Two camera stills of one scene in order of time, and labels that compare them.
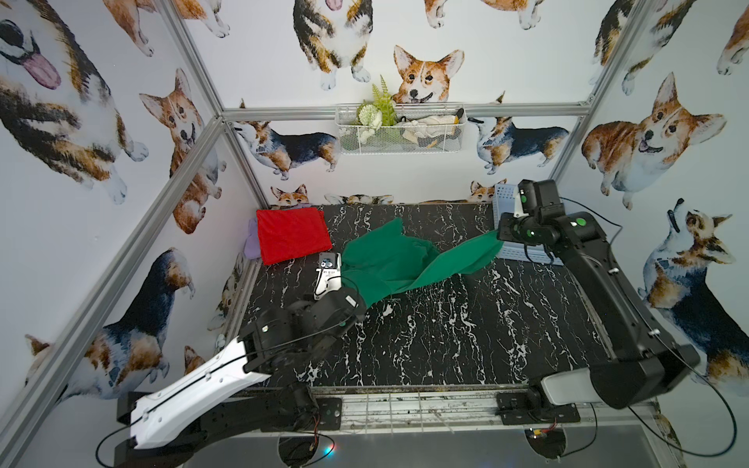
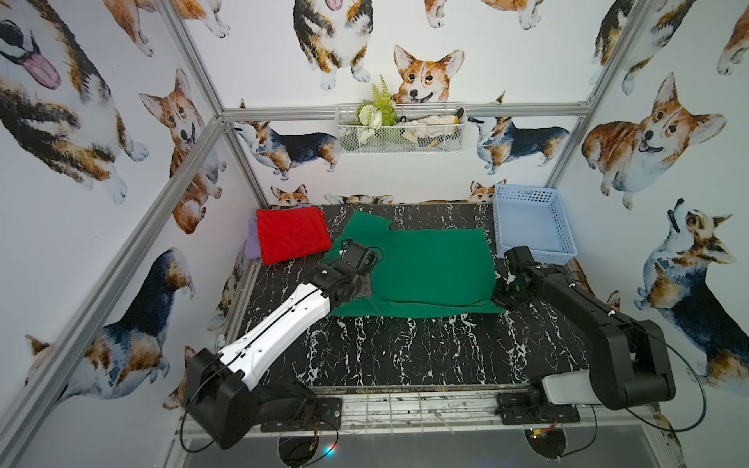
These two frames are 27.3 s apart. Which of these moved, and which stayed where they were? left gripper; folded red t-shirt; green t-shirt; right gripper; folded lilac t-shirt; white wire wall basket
Moved: right gripper; green t-shirt; left gripper
Stayed: white wire wall basket; folded lilac t-shirt; folded red t-shirt
